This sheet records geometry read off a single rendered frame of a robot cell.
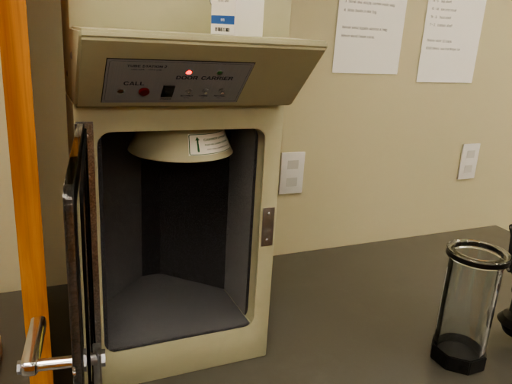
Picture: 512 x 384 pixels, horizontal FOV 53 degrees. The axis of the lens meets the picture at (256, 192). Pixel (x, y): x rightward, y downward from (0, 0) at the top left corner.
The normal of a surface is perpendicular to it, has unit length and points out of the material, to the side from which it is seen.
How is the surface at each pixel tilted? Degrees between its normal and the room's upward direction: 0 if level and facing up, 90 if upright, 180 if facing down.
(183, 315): 0
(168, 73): 135
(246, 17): 90
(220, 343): 90
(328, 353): 0
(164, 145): 66
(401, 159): 90
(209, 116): 90
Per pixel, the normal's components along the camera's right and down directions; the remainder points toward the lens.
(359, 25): 0.40, 0.30
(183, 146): 0.18, -0.10
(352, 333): 0.06, -0.95
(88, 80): 0.25, 0.88
